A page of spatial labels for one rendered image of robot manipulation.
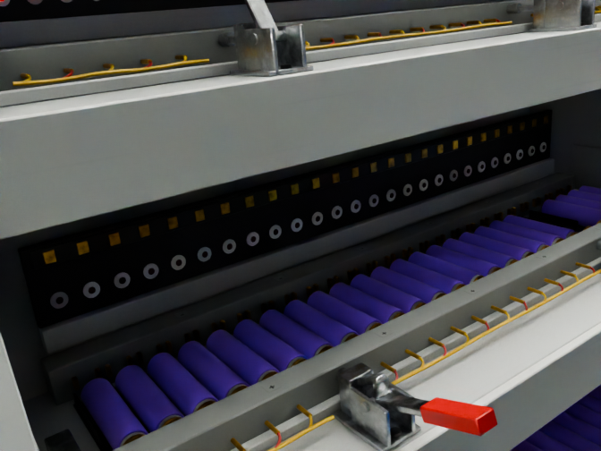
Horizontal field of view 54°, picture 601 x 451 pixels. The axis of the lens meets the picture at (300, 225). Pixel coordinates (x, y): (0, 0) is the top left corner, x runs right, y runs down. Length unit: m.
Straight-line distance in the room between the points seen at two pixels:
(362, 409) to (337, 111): 0.16
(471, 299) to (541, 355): 0.05
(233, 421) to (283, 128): 0.15
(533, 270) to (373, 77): 0.20
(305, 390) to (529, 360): 0.14
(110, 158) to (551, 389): 0.29
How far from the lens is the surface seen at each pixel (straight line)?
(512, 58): 0.42
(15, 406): 0.24
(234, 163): 0.29
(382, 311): 0.41
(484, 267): 0.48
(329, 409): 0.35
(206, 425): 0.31
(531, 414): 0.40
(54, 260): 0.40
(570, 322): 0.45
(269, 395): 0.33
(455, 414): 0.28
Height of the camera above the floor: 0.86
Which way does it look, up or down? 1 degrees down
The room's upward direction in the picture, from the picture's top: 17 degrees counter-clockwise
